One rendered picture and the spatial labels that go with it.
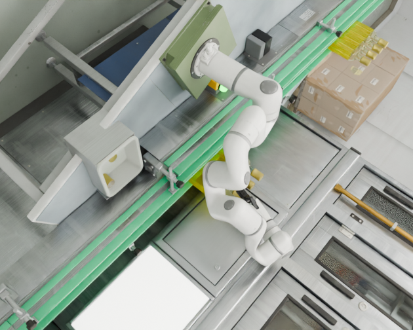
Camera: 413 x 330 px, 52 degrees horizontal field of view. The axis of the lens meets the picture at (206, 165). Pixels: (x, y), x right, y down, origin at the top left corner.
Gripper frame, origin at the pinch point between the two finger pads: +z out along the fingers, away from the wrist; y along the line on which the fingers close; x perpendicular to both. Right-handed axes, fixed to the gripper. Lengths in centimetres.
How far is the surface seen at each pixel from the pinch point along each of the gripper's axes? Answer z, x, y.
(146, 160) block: 25.3, 26.9, 14.7
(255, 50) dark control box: 45, -38, 21
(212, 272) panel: -16.4, 24.0, -12.7
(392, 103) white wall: 116, -389, -307
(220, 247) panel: -9.8, 15.7, -12.7
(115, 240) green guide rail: 8, 50, 4
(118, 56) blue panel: 79, 11, 14
